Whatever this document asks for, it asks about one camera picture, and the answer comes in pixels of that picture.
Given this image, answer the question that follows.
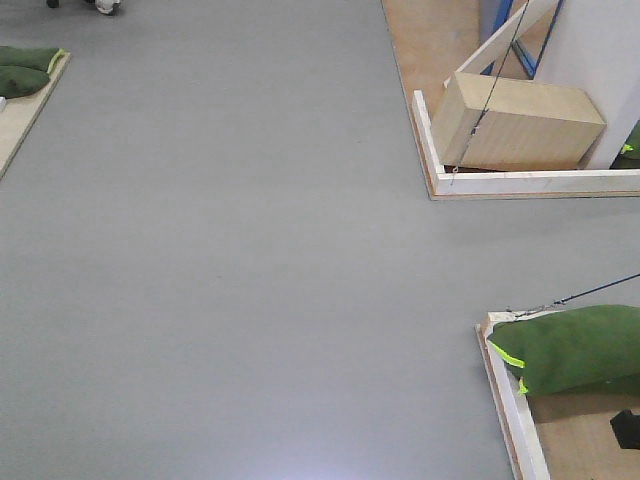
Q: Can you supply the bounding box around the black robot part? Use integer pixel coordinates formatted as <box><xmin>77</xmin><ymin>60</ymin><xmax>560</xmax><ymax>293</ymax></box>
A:
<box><xmin>609</xmin><ymin>409</ymin><xmax>640</xmax><ymax>450</ymax></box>

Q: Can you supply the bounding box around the green sandbag right foreground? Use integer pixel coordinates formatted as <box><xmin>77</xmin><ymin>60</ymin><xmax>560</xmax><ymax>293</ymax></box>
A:
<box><xmin>488</xmin><ymin>305</ymin><xmax>639</xmax><ymax>396</ymax></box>

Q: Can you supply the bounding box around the dark rope lower right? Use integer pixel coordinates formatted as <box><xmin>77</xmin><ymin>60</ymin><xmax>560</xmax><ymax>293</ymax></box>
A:
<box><xmin>504</xmin><ymin>272</ymin><xmax>640</xmax><ymax>316</ymax></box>

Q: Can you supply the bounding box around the green sandbag far right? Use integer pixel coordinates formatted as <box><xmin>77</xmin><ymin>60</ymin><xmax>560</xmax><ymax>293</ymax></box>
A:
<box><xmin>620</xmin><ymin>121</ymin><xmax>640</xmax><ymax>160</ymax></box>

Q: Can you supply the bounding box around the green sandbag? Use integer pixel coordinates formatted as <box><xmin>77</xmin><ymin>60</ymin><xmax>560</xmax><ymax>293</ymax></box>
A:
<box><xmin>1</xmin><ymin>66</ymin><xmax>50</xmax><ymax>99</ymax></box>
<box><xmin>620</xmin><ymin>121</ymin><xmax>640</xmax><ymax>160</ymax></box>
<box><xmin>1</xmin><ymin>46</ymin><xmax>66</xmax><ymax>74</ymax></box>

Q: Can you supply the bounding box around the wooden platform with white border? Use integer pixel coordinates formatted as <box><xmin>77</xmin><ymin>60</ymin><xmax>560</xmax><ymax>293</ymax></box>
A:
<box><xmin>382</xmin><ymin>1</ymin><xmax>639</xmax><ymax>200</ymax></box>

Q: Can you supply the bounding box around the wooden box block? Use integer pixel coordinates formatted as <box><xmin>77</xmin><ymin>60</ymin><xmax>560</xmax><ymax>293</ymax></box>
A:
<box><xmin>431</xmin><ymin>73</ymin><xmax>606</xmax><ymax>171</ymax></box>

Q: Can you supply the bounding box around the green sandbag lower left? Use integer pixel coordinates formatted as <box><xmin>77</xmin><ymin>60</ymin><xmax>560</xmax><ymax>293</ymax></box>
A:
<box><xmin>1</xmin><ymin>66</ymin><xmax>50</xmax><ymax>99</ymax></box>

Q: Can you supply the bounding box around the left wooden platform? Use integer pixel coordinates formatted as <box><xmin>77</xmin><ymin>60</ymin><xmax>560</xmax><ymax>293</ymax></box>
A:
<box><xmin>1</xmin><ymin>51</ymin><xmax>71</xmax><ymax>177</ymax></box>

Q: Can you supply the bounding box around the right foreground wooden platform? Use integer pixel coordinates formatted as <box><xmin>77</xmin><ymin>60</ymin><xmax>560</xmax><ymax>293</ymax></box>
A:
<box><xmin>475</xmin><ymin>312</ymin><xmax>639</xmax><ymax>479</ymax></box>

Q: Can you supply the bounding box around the green sandbag upper left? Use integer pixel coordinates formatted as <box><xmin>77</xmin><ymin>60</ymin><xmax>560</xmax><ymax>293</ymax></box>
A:
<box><xmin>1</xmin><ymin>46</ymin><xmax>66</xmax><ymax>74</ymax></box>

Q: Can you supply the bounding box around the white wall panel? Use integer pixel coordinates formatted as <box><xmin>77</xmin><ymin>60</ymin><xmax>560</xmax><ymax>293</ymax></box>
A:
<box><xmin>535</xmin><ymin>0</ymin><xmax>639</xmax><ymax>170</ymax></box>

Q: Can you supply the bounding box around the blue metal frame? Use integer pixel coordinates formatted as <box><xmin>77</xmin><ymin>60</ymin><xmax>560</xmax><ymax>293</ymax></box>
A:
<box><xmin>479</xmin><ymin>0</ymin><xmax>563</xmax><ymax>79</ymax></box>

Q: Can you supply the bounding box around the white diagonal brace beam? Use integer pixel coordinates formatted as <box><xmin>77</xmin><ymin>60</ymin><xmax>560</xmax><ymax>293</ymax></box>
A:
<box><xmin>455</xmin><ymin>0</ymin><xmax>557</xmax><ymax>74</ymax></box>

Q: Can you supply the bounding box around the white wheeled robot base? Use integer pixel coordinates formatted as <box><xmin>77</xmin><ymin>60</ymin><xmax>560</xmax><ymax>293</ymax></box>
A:
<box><xmin>45</xmin><ymin>0</ymin><xmax>122</xmax><ymax>16</ymax></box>

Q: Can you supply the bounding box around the dark blue tension rope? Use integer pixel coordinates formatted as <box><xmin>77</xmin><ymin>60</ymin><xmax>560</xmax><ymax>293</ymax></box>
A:
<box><xmin>449</xmin><ymin>0</ymin><xmax>531</xmax><ymax>189</ymax></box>

